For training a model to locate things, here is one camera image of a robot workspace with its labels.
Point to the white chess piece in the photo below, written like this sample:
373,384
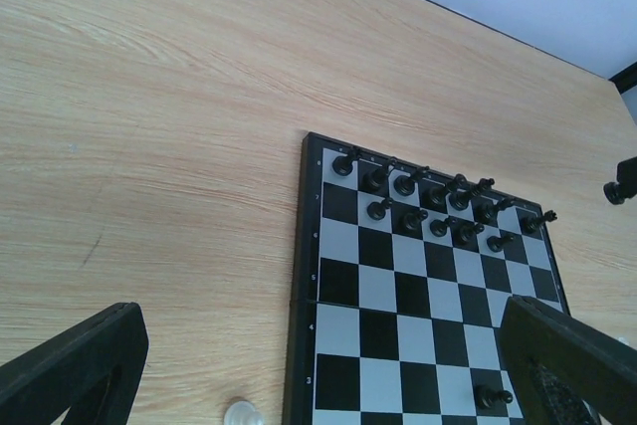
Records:
243,412

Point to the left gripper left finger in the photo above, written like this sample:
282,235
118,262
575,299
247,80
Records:
87,374

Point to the black white chessboard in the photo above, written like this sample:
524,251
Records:
391,328

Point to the black chess piece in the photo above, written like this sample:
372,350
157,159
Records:
405,185
377,210
440,228
435,197
411,221
498,243
487,397
487,212
375,179
466,232
531,224
343,165
460,200

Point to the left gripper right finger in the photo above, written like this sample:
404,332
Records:
562,370

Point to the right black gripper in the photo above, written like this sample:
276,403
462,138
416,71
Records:
625,185

